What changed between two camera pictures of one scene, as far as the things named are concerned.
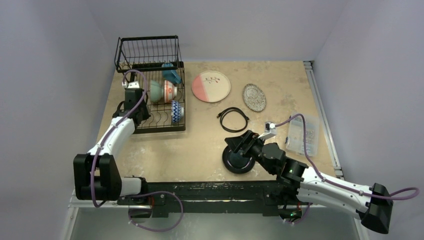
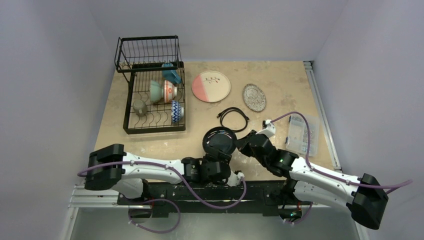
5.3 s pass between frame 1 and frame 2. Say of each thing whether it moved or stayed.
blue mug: stayed
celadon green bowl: stayed
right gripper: stayed
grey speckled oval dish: stayed
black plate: moved
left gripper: moved
